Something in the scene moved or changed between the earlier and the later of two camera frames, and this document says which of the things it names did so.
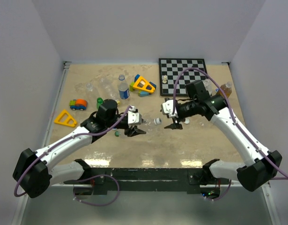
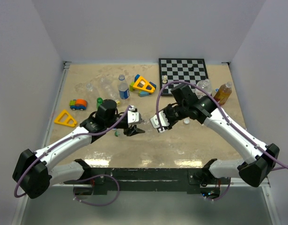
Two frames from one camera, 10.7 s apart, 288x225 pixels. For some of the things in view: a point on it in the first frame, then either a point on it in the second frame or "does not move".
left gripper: x=134 y=131 does not move
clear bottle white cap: x=158 y=121 -> x=146 y=121
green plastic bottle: x=99 y=101 does not move
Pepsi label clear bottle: x=123 y=87 does not move
